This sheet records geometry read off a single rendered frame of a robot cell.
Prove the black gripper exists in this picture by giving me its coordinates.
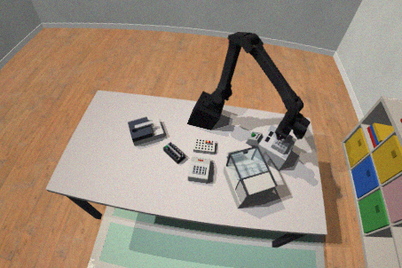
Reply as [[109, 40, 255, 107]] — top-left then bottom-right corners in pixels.
[[275, 121, 292, 140]]

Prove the white tube rack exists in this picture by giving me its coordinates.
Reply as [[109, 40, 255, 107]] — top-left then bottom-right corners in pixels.
[[193, 138, 216, 154]]

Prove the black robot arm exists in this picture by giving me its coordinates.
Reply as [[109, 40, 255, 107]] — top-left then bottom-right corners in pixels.
[[201, 32, 311, 139]]

